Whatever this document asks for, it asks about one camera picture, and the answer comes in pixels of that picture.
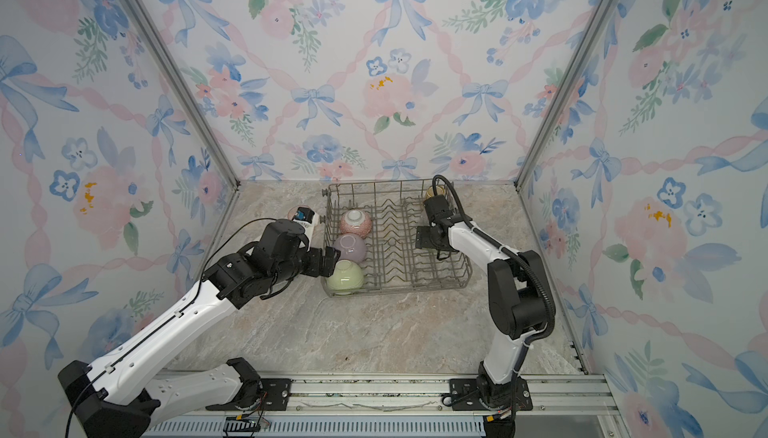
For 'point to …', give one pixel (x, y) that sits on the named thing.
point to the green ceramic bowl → (346, 277)
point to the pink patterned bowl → (356, 222)
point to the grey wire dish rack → (392, 263)
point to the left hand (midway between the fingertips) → (325, 247)
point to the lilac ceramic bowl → (351, 246)
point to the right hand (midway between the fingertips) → (433, 238)
